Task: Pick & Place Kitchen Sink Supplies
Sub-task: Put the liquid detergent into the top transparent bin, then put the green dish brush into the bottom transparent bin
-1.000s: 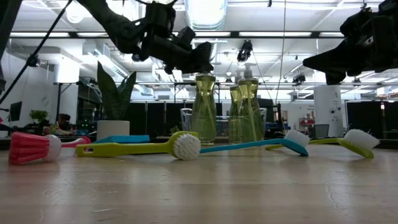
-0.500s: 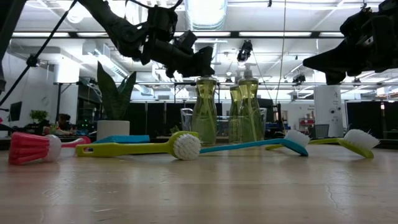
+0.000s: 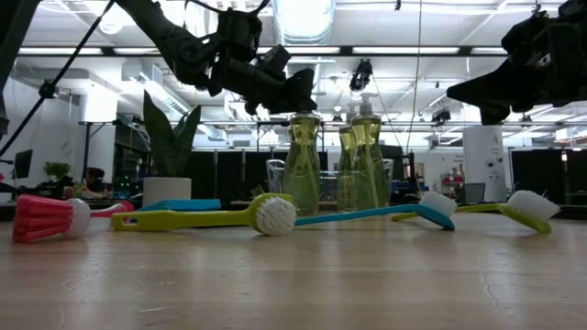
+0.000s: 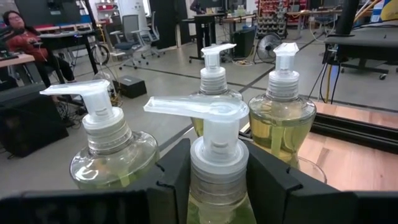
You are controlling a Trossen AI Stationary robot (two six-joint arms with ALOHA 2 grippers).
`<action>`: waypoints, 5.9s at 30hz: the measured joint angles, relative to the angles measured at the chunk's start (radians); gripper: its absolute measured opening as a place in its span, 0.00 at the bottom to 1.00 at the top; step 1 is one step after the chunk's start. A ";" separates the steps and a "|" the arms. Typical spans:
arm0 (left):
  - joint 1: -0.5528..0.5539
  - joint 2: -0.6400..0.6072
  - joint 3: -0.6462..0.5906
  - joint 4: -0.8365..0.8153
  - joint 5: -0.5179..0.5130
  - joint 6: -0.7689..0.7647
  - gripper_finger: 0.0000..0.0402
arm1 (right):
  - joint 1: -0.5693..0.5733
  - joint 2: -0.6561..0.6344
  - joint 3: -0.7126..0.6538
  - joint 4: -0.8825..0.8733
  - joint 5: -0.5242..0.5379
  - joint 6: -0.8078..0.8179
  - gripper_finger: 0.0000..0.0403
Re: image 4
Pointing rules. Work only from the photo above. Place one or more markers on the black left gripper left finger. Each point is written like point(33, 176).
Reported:
point(174, 186)

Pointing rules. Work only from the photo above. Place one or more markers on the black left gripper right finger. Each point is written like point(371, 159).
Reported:
point(270, 193)

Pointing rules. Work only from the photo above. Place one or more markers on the yellow dish soap pump bottle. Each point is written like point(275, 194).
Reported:
point(219, 155)
point(109, 149)
point(281, 109)
point(213, 77)

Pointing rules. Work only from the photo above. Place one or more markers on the clear plastic bin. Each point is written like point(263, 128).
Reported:
point(321, 175)

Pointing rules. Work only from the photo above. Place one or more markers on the black floor box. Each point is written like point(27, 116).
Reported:
point(130, 87)

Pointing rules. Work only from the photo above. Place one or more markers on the black floor fan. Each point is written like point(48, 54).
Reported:
point(268, 47)

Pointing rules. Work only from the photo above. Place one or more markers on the black computer tower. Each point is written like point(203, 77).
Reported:
point(244, 42)

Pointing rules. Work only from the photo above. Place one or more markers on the grey office chair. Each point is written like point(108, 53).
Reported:
point(129, 31)
point(153, 32)

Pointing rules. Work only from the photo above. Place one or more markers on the large black case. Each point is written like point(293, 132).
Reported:
point(28, 124)

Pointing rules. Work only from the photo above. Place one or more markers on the black standing desk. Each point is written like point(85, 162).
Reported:
point(203, 28)

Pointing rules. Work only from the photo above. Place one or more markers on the black work table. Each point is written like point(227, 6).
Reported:
point(363, 42)

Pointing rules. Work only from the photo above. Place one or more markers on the red parts bin rack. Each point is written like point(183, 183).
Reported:
point(273, 14)

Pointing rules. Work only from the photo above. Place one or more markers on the person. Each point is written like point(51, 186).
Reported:
point(197, 6)
point(21, 40)

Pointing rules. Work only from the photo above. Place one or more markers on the black office desk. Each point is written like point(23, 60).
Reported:
point(65, 40)

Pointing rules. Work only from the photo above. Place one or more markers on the red shelf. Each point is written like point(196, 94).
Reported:
point(105, 6)

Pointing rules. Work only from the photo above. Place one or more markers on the wooden desk top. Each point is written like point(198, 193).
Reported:
point(15, 59)

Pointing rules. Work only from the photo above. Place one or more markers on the large black display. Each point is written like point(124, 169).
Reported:
point(46, 12)

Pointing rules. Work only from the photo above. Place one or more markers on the black table edge rail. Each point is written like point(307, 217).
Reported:
point(357, 132)

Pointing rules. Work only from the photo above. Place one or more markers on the black post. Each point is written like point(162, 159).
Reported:
point(346, 15)

